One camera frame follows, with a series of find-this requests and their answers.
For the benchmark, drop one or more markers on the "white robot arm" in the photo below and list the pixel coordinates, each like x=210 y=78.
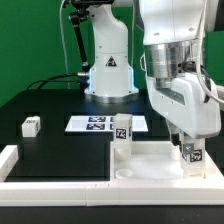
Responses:
x=173 y=42

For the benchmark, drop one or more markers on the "white square tabletop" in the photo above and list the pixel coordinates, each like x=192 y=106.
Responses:
x=159 y=160

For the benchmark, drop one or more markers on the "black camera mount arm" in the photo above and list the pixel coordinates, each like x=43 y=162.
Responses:
x=81 y=14

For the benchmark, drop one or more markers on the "white marker plate with tags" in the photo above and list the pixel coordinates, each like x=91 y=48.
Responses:
x=102 y=124

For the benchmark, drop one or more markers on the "white U-shaped fence wall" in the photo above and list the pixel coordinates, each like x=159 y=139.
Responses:
x=190 y=191

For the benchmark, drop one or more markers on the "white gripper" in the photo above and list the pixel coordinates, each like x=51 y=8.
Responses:
x=182 y=104

